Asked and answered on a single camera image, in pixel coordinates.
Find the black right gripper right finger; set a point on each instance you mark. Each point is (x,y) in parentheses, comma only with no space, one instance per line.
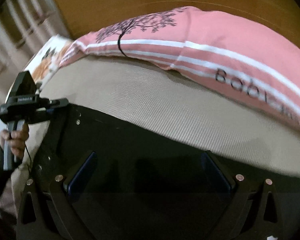
(248,209)

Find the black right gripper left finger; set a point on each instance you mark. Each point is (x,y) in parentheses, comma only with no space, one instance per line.
(46,210)

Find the black pants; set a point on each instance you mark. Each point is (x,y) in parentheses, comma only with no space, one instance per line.
(141,185)

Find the person's left hand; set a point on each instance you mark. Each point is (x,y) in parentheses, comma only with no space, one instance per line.
(16,140)

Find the pink patterned curtain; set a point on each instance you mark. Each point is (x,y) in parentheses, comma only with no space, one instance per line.
(25,26)

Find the brown wooden headboard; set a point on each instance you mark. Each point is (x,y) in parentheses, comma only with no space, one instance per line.
(83,16)

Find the beige textured bed sheet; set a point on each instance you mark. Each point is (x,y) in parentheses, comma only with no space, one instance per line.
(169,104)

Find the pink striped tree-print pillow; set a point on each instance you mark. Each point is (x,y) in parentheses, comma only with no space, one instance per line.
(235,57)

